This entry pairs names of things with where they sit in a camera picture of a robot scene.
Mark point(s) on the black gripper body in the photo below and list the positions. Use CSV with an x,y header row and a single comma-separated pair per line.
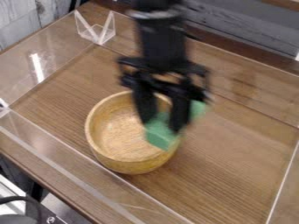
x,y
165,54

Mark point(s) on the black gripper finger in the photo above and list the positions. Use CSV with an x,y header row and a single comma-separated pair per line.
x,y
145,101
181,111

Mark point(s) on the green rectangular block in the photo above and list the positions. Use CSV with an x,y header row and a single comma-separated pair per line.
x,y
158,133

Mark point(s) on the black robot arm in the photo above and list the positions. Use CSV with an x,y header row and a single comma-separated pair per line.
x,y
132,75

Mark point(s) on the brown wooden bowl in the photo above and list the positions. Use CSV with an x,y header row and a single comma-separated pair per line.
x,y
117,137

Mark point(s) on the clear acrylic tray walls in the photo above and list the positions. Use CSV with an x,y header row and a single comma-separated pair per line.
x,y
233,175

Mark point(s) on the black metal bracket with screw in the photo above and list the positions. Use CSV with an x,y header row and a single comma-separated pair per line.
x,y
34,208

